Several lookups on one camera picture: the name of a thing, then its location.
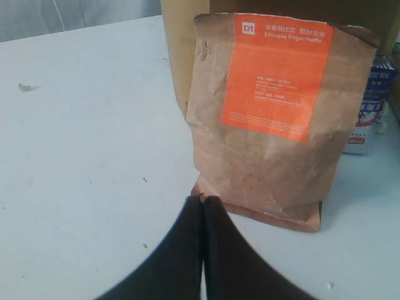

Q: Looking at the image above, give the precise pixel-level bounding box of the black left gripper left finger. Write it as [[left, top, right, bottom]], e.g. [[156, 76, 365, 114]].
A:
[[98, 196, 203, 299]]

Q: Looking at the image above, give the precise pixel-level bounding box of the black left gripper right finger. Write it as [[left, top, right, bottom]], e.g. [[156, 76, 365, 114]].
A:
[[202, 196, 314, 299]]

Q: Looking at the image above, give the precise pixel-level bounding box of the brown paper shopping bag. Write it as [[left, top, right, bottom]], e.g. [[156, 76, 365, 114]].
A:
[[161, 0, 399, 113]]

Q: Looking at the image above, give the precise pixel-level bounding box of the kraft coffee pouch orange label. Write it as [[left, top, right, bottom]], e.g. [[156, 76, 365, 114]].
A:
[[186, 13, 379, 232]]

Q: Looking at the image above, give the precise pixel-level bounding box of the small grey paper scrap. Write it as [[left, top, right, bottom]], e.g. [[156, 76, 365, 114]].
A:
[[18, 82, 40, 93]]

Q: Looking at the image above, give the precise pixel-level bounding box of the small blue white milk carton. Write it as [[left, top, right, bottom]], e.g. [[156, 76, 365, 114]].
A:
[[343, 56, 398, 154]]

